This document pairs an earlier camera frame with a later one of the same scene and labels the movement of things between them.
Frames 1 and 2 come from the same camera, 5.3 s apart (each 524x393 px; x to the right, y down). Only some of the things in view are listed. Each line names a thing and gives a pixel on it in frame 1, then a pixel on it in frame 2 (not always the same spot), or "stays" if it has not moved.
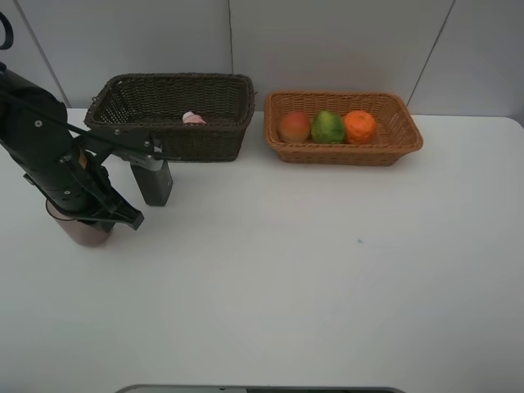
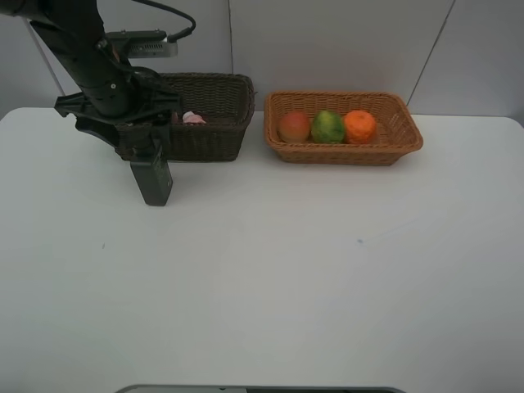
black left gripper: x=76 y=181 → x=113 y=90
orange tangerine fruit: x=359 y=128 stays
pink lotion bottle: x=189 y=117 stays
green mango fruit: x=327 y=127 stays
